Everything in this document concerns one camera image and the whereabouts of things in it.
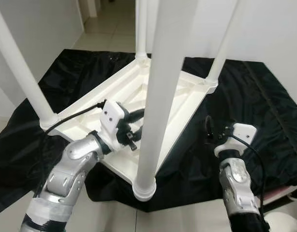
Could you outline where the white plastic table top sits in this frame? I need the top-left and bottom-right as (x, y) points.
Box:
(41, 57), (219, 201)

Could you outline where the white plastic table leg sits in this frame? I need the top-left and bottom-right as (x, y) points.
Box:
(0, 5), (59, 130)
(133, 0), (198, 202)
(204, 0), (246, 88)
(135, 0), (150, 62)

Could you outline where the black cloth table cover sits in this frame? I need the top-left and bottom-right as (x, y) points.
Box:
(0, 48), (297, 213)

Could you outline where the white round base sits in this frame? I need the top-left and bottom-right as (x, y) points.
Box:
(265, 210), (297, 232)

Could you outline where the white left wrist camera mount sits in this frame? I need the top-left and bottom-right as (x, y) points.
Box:
(98, 100), (131, 150)

